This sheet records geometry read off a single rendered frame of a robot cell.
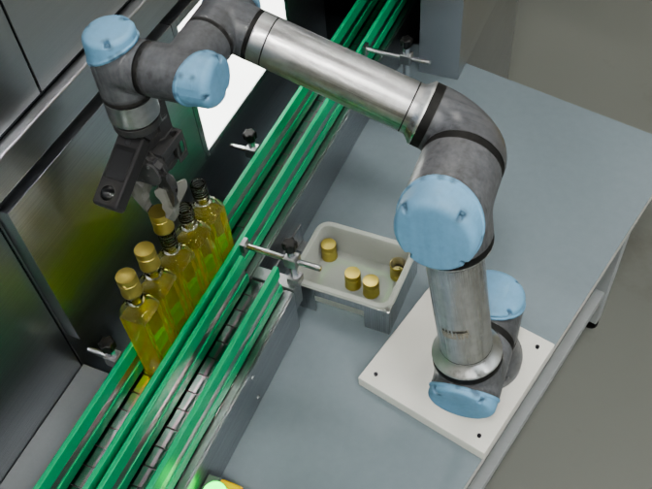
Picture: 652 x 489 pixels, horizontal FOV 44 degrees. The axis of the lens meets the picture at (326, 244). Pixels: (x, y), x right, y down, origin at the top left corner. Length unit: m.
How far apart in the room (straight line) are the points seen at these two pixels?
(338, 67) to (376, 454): 0.75
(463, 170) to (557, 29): 2.67
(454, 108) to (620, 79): 2.39
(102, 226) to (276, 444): 0.52
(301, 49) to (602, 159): 1.07
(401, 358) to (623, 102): 1.99
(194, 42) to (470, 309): 0.54
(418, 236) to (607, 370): 1.60
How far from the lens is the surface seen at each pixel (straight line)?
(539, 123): 2.11
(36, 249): 1.32
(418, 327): 1.65
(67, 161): 1.33
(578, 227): 1.89
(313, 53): 1.14
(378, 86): 1.13
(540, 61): 3.51
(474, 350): 1.28
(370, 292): 1.68
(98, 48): 1.11
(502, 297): 1.43
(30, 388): 1.49
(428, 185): 1.02
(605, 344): 2.62
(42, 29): 1.28
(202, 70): 1.06
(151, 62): 1.10
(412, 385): 1.58
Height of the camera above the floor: 2.16
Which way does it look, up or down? 51 degrees down
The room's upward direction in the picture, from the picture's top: 6 degrees counter-clockwise
